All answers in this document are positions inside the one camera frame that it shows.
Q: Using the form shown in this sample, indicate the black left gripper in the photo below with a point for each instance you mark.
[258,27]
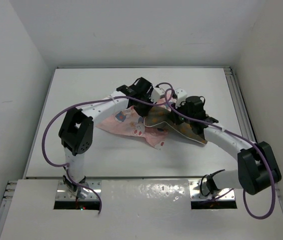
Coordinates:
[144,112]

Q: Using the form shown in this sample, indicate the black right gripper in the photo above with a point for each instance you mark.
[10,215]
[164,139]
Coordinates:
[180,117]

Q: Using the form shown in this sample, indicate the grey pillow with orange flowers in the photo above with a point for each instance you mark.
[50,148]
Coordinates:
[159,118]

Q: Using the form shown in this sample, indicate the pink bunny print pillowcase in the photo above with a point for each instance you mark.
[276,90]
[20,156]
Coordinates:
[128,123]

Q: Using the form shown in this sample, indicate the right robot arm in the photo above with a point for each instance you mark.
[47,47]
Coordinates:
[257,167]

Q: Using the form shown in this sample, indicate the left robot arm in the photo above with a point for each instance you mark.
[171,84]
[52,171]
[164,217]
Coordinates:
[76,132]

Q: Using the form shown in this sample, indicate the white front cover panel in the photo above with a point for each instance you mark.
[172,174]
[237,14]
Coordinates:
[132,210]

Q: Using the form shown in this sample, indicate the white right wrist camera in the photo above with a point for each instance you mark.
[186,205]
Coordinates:
[180,96]

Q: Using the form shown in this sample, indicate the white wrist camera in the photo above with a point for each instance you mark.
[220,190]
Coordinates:
[180,96]
[156,94]

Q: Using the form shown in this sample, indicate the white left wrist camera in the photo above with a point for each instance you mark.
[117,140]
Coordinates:
[156,94]

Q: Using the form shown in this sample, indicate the aluminium frame rail right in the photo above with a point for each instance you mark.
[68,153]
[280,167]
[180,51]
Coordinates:
[243,118]

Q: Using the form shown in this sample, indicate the aluminium frame rail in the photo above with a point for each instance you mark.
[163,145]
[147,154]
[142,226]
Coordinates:
[243,118]
[6,202]

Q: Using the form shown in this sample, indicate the aluminium frame rail left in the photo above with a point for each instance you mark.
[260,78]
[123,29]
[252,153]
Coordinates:
[6,202]

